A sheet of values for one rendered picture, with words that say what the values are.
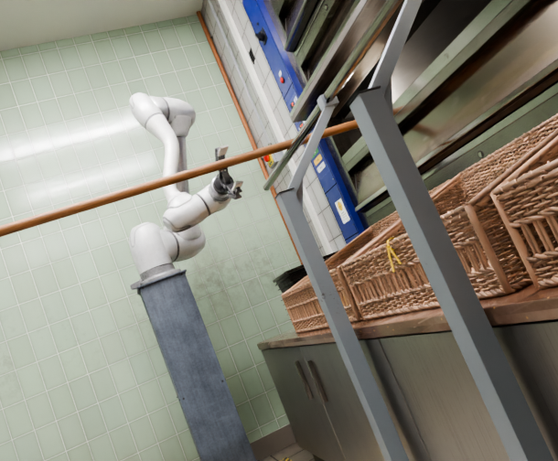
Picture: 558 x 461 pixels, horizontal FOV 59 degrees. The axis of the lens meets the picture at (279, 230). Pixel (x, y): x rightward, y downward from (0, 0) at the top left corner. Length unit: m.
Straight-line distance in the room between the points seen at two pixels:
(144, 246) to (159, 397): 0.87
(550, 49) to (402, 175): 0.62
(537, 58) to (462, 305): 0.72
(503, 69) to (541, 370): 0.84
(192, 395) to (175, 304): 0.38
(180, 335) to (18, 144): 1.46
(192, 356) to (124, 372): 0.65
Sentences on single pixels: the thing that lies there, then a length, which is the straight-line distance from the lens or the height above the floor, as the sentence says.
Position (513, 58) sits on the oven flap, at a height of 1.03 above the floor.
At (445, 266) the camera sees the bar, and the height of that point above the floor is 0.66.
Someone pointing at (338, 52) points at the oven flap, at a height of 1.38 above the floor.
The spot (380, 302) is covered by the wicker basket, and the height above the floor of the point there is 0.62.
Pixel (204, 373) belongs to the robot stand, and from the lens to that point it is 2.16.
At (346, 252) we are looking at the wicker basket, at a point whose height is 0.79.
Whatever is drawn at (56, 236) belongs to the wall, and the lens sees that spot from 2.84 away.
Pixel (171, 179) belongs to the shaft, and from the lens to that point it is 1.57.
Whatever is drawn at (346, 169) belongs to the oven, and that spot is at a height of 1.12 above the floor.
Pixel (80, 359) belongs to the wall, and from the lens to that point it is 2.74.
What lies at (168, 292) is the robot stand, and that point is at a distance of 2.17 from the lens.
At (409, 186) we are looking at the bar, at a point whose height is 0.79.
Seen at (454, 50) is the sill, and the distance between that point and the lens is 1.51.
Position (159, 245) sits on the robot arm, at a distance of 2.24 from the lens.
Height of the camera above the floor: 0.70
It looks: 8 degrees up
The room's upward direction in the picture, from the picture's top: 23 degrees counter-clockwise
